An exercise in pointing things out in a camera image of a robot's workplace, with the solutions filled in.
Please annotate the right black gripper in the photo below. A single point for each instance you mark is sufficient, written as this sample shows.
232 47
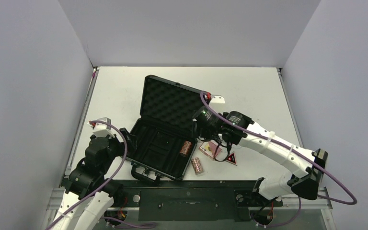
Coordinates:
198 123

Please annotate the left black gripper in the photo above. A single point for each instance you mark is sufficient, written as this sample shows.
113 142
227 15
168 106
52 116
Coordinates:
131 140

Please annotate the red playing card box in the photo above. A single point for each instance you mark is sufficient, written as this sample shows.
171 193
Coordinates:
210 149

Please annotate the poker chip roll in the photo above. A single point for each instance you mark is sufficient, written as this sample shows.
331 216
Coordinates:
197 166
185 149

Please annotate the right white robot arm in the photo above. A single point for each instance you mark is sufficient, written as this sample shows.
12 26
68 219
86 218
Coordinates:
302 177

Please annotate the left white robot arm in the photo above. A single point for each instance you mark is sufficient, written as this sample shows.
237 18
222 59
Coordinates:
88 193

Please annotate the red black triangular card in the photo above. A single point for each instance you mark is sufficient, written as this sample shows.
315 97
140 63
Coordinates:
231 159

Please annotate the black foam-lined carrying case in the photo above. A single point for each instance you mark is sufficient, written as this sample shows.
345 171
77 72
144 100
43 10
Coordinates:
165 123

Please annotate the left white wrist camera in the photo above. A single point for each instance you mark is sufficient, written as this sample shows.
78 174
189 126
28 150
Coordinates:
101 125

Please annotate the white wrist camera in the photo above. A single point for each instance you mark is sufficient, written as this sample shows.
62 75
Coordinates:
216 99
101 125

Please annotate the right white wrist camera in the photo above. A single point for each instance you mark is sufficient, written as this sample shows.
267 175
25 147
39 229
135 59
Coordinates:
216 99

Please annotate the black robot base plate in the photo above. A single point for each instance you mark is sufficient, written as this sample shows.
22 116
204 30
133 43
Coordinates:
190 201

